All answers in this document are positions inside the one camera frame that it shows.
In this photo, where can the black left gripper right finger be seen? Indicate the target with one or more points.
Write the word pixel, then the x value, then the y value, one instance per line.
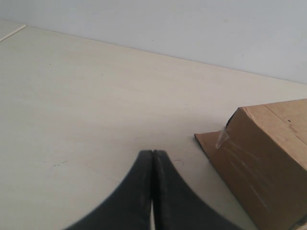
pixel 175 205

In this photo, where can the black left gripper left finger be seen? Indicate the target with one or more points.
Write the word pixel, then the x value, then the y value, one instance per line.
pixel 129 206

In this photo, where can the brown cardboard box with slot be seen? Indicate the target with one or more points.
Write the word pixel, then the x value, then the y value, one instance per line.
pixel 261 154

